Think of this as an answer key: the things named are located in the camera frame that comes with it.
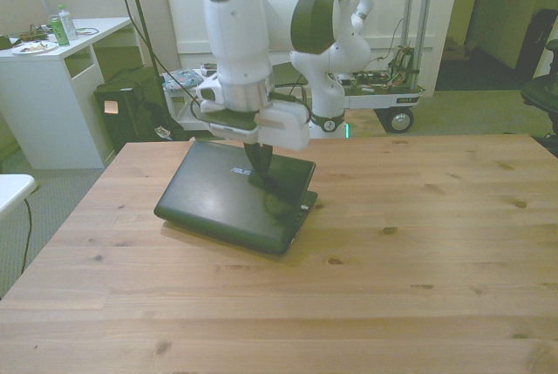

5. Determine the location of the black ASUS laptop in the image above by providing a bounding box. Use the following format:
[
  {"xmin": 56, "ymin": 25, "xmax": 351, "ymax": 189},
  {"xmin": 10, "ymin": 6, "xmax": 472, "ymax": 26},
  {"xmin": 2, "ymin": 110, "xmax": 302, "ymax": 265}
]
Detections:
[{"xmin": 153, "ymin": 139, "xmax": 319, "ymax": 256}]

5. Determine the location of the black office chair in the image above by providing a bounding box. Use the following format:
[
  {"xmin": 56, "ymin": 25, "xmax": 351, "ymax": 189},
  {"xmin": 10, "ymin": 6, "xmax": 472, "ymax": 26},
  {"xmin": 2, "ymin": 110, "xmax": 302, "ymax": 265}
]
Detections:
[{"xmin": 514, "ymin": 8, "xmax": 558, "ymax": 140}]

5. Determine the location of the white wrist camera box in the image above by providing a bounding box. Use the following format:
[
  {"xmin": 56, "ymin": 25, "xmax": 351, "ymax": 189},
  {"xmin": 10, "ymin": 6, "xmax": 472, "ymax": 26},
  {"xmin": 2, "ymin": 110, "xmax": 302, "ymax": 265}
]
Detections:
[{"xmin": 194, "ymin": 77, "xmax": 228, "ymax": 114}]

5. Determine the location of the black floor cable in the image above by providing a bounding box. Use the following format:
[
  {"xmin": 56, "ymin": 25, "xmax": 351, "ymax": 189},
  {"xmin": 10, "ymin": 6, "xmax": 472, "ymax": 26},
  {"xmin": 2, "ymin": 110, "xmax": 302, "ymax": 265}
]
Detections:
[{"xmin": 20, "ymin": 194, "xmax": 35, "ymax": 275}]

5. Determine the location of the black box unit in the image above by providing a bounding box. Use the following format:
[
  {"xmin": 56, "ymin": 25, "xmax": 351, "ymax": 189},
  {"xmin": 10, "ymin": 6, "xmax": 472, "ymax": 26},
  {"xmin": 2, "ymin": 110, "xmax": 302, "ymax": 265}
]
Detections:
[{"xmin": 92, "ymin": 69, "xmax": 159, "ymax": 153}]

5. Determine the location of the white round-edged table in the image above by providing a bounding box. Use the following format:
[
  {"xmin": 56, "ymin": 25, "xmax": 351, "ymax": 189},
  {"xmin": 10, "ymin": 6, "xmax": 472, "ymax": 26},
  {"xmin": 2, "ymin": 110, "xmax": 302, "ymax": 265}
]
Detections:
[{"xmin": 0, "ymin": 173, "xmax": 37, "ymax": 223}]

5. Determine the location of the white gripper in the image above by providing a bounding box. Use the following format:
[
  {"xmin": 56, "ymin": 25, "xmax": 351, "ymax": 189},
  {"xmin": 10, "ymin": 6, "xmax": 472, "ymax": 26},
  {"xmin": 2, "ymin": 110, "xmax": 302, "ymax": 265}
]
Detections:
[{"xmin": 203, "ymin": 100, "xmax": 312, "ymax": 188}]

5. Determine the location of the green drink can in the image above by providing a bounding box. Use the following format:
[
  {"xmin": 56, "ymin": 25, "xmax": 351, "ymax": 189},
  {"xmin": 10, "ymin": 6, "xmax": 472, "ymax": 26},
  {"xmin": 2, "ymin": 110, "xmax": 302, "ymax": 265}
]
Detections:
[{"xmin": 48, "ymin": 13, "xmax": 71, "ymax": 47}]

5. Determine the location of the wheeled electronics cart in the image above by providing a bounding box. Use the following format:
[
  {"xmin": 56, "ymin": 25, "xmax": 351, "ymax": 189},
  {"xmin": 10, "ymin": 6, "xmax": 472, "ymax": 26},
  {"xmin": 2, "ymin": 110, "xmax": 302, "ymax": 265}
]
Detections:
[{"xmin": 330, "ymin": 0, "xmax": 427, "ymax": 135}]

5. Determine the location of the black tripod stand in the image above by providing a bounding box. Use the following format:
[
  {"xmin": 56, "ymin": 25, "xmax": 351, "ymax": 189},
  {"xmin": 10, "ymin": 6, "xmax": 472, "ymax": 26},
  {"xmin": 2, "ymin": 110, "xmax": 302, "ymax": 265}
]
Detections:
[{"xmin": 103, "ymin": 0, "xmax": 185, "ymax": 140}]

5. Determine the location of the white stool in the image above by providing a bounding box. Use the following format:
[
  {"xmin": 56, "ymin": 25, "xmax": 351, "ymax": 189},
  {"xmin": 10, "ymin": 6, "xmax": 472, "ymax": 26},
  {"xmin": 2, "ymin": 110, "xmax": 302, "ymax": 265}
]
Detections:
[{"xmin": 162, "ymin": 81, "xmax": 207, "ymax": 132}]

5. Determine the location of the floral cushion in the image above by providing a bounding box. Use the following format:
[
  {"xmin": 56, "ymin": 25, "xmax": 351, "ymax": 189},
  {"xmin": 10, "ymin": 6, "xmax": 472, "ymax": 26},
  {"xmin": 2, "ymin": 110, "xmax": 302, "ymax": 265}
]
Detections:
[{"xmin": 161, "ymin": 67, "xmax": 204, "ymax": 92}]

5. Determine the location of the clear bottle green label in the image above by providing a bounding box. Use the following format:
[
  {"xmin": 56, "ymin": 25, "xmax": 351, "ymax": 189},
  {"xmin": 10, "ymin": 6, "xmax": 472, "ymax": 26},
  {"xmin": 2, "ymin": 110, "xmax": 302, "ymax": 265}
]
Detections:
[{"xmin": 58, "ymin": 3, "xmax": 79, "ymax": 42}]

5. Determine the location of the white plate with food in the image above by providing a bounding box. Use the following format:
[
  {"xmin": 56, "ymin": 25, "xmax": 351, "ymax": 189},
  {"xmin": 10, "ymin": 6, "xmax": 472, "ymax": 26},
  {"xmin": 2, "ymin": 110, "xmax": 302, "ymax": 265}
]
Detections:
[{"xmin": 11, "ymin": 40, "xmax": 59, "ymax": 56}]

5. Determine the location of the white desk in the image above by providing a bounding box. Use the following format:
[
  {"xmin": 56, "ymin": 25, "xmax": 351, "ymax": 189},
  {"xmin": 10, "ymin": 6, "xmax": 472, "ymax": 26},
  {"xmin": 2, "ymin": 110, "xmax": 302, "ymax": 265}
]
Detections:
[{"xmin": 0, "ymin": 16, "xmax": 134, "ymax": 171}]

